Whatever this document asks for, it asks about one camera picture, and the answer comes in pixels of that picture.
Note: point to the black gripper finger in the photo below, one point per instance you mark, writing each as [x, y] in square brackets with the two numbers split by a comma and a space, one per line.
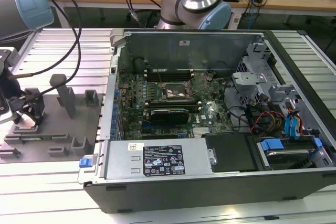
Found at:
[18, 115]
[38, 108]

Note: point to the thin metal locking lever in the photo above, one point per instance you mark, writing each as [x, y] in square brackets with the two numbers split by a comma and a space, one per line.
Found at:
[158, 73]

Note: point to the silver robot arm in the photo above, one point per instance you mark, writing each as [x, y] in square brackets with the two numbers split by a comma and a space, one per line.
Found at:
[8, 3]

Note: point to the CPU socket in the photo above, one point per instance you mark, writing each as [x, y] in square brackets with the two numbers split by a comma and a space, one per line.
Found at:
[174, 87]

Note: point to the grey parts rack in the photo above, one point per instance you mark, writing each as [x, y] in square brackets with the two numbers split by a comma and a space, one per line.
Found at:
[52, 129]

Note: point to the green RAM stick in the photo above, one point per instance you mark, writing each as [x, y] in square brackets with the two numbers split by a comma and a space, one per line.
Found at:
[50, 137]

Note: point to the blue case latch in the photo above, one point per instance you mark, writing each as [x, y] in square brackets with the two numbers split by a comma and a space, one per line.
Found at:
[85, 162]

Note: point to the grey power supply unit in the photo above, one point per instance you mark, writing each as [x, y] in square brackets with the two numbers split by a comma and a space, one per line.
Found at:
[120, 161]

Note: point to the small white barcode sticker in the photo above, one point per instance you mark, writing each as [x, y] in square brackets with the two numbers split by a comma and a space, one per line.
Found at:
[134, 147]

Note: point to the black graphics card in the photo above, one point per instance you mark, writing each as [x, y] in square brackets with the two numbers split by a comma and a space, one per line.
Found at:
[168, 117]

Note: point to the black label sticker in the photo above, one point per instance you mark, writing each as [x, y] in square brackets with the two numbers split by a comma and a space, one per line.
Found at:
[164, 159]

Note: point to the small silver heatsink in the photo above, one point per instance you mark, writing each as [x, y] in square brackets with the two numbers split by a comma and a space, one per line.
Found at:
[202, 131]

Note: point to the green motherboard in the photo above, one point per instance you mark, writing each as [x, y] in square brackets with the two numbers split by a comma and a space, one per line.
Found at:
[215, 119]

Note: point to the black open PC case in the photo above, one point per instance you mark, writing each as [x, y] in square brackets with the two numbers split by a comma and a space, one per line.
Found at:
[210, 195]

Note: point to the black plastic shroud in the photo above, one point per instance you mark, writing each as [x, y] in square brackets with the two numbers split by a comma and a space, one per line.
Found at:
[228, 153]

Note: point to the grey metal drive cage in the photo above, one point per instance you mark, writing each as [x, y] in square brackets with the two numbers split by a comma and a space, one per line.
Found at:
[246, 78]

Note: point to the hard disk in blue carrier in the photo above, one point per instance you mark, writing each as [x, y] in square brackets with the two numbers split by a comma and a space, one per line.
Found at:
[271, 144]

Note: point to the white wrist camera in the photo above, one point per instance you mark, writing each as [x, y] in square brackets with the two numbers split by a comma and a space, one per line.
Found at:
[4, 107]

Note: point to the small white wall sticker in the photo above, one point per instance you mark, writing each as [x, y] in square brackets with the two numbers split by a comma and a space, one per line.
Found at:
[184, 42]

